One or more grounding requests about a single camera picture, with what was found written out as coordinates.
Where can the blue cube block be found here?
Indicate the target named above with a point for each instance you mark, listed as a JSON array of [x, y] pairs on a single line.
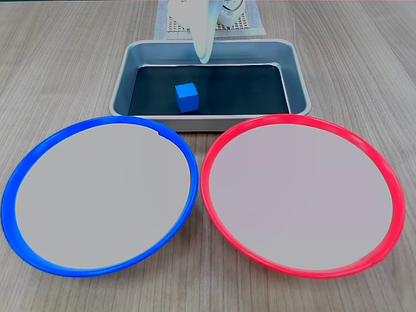
[[187, 97]]

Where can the silver metal tray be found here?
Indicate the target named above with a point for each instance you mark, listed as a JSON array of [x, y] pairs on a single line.
[[123, 94]]

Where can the black tray liner mat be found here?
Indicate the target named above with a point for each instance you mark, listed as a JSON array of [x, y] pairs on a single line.
[[234, 91]]

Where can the red-rimmed white dish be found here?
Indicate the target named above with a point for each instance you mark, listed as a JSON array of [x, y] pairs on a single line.
[[302, 195]]

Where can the translucent white sheet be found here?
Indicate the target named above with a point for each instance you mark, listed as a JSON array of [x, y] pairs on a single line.
[[258, 19]]

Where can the blue-rimmed white dish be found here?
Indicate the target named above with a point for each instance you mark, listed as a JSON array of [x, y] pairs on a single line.
[[97, 195]]

